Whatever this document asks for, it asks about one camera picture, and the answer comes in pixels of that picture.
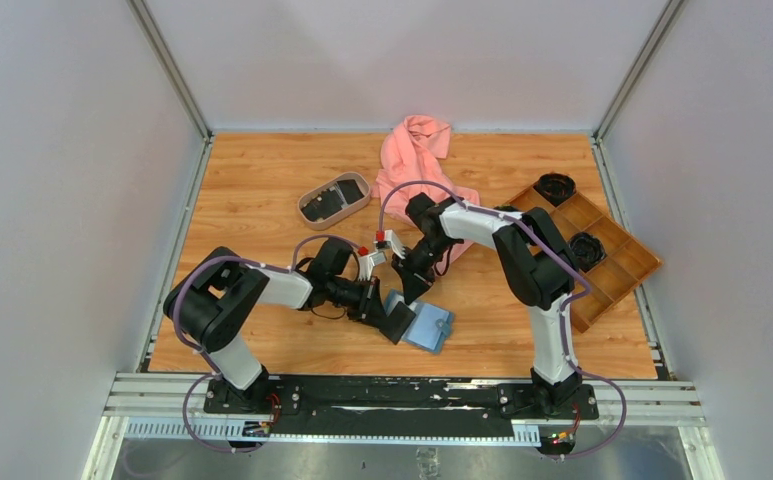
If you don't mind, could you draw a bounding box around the black VIP card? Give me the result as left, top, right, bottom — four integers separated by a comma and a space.
387, 303, 418, 344

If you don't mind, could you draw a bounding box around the blue leather card holder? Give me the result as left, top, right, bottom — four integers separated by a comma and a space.
383, 289, 455, 354

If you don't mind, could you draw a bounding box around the black card left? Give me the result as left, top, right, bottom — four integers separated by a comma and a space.
301, 194, 343, 222

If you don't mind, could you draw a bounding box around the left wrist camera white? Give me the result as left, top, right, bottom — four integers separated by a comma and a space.
357, 246, 386, 281

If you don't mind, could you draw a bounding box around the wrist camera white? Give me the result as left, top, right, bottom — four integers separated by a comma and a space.
374, 229, 406, 259
357, 246, 386, 281

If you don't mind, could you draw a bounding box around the wooden compartment tray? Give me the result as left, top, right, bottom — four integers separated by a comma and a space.
502, 173, 662, 333

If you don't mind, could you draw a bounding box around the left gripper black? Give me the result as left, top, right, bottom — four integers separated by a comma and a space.
327, 275, 392, 332

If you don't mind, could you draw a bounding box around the black card right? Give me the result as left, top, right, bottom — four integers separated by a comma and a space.
336, 179, 365, 208

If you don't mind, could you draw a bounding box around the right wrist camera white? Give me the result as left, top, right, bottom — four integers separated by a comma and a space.
374, 229, 406, 259

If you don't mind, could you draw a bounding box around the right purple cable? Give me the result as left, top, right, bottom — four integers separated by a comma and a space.
375, 180, 628, 461

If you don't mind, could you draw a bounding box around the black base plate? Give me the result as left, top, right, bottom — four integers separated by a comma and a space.
202, 375, 599, 438

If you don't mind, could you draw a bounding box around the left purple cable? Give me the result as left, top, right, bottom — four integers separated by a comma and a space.
171, 234, 369, 456

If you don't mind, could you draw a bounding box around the pink oval tray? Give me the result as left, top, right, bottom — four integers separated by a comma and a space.
297, 172, 372, 231

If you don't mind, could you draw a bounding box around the pink cloth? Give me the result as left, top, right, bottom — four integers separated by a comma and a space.
373, 115, 480, 232

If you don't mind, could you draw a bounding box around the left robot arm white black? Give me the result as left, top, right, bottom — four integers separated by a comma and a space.
163, 235, 416, 413

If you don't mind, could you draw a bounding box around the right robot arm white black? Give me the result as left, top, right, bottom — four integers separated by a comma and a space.
377, 193, 585, 418

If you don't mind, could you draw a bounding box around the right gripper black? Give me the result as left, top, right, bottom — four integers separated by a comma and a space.
392, 236, 455, 306

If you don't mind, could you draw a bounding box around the aluminium rail frame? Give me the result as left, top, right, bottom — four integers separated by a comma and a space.
81, 372, 725, 479

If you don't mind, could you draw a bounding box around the purple cable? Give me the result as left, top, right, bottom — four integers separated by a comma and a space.
171, 234, 369, 456
375, 180, 628, 461

